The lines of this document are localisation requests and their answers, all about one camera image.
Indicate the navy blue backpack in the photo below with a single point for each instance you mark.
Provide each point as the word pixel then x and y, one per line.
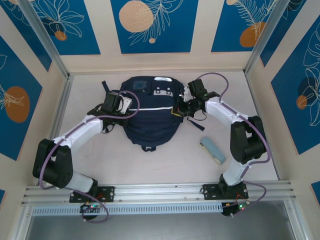
pixel 150 125

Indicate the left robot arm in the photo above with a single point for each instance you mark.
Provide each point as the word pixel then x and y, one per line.
pixel 55 165

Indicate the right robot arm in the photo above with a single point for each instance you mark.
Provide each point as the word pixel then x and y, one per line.
pixel 247 142

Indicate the light blue pencil case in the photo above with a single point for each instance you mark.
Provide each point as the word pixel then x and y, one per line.
pixel 212 148

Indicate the grey metal shelf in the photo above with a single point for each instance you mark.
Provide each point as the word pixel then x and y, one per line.
pixel 160 228

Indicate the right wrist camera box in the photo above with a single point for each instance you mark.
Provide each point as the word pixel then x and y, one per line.
pixel 186 93

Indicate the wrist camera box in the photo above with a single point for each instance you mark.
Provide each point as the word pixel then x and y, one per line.
pixel 127 104
pixel 186 93

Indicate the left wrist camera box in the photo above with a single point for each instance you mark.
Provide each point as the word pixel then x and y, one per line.
pixel 127 104

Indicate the left aluminium table rail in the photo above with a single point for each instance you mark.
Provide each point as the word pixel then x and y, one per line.
pixel 62 105

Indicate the aluminium table rail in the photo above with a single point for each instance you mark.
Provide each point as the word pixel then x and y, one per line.
pixel 252 95
pixel 62 105

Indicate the blue floral wall panel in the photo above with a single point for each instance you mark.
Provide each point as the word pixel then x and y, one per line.
pixel 225 30
pixel 82 37
pixel 15 137
pixel 280 30
pixel 175 37
pixel 22 20
pixel 287 112
pixel 2 197
pixel 316 190

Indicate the right aluminium table rail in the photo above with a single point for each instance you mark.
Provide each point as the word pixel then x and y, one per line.
pixel 252 95

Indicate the aluminium mounting rail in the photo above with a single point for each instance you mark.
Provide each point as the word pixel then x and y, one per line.
pixel 160 191

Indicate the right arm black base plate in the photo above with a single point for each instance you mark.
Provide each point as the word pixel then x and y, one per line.
pixel 210 191

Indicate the right aluminium frame post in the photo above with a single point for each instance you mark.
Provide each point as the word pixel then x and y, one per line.
pixel 262 35

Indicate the aluminium frame post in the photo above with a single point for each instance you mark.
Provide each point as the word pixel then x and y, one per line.
pixel 42 32
pixel 262 35

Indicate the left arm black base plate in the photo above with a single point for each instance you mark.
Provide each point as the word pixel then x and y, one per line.
pixel 110 193

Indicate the left aluminium frame post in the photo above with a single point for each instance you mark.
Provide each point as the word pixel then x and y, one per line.
pixel 42 32

